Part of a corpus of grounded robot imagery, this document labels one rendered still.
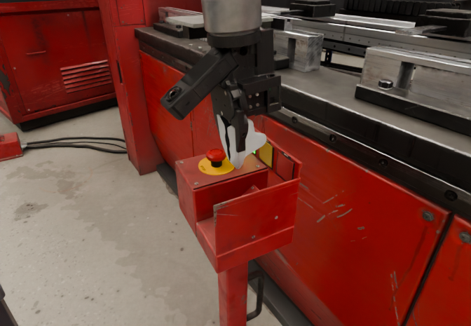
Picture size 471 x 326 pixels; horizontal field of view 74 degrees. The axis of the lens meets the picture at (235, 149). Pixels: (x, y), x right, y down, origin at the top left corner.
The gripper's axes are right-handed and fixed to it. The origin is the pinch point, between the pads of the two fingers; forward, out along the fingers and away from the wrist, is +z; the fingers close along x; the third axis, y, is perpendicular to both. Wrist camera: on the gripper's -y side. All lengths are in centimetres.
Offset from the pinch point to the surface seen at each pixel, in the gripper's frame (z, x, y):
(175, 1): -12, 139, 38
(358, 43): -3, 34, 62
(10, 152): 71, 200, -77
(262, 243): 15.1, -5.0, 1.9
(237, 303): 40.0, 2.4, -1.3
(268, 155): 4.1, 3.9, 9.1
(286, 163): 2.7, -1.8, 9.2
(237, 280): 32.2, 2.4, -0.8
